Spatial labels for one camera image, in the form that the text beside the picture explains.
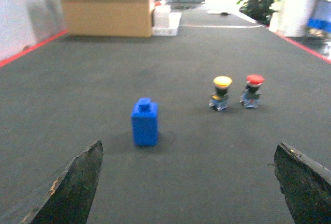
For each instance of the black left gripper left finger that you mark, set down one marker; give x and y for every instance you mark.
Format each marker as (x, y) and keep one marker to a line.
(70, 198)

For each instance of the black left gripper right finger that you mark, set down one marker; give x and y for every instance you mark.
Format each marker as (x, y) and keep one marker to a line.
(304, 183)

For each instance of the blue 3D-printed part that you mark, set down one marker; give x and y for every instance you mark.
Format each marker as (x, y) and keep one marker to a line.
(144, 122)

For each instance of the blue shelf rack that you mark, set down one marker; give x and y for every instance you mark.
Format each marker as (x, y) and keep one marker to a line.
(318, 24)

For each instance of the large cardboard box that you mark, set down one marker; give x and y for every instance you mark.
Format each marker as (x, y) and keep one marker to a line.
(113, 18)

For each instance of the white small box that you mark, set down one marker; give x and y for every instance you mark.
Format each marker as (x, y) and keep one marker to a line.
(161, 16)

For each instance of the red push button switch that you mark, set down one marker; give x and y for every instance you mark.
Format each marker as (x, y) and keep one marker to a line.
(250, 97)

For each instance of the yellow push button switch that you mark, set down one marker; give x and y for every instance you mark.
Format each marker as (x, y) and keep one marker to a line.
(219, 99)

